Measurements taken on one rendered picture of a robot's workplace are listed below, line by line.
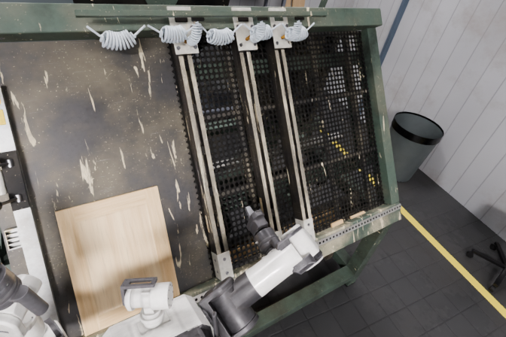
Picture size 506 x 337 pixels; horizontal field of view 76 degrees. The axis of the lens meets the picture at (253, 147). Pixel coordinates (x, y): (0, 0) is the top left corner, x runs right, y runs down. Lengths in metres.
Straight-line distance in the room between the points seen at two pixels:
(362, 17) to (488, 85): 2.16
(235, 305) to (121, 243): 0.59
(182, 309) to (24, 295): 0.39
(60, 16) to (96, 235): 0.80
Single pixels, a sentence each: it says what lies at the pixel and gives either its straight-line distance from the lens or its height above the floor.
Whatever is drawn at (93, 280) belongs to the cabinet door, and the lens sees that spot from 1.47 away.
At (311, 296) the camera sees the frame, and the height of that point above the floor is 0.18.
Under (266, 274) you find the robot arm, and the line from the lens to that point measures 1.03.
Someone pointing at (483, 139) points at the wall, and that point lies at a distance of 4.06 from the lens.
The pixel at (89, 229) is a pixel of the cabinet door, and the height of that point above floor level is 1.20.
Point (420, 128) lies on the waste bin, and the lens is 4.24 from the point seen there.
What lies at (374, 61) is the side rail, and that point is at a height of 1.63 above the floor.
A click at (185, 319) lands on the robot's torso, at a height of 1.36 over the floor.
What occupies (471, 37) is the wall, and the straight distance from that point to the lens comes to 4.10.
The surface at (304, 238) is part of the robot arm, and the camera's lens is 1.07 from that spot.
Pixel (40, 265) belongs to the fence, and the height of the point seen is 1.16.
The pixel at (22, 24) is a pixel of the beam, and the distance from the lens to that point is 1.36.
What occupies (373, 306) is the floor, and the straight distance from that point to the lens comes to 2.90.
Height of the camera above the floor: 2.28
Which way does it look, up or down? 37 degrees down
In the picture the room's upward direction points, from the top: 12 degrees clockwise
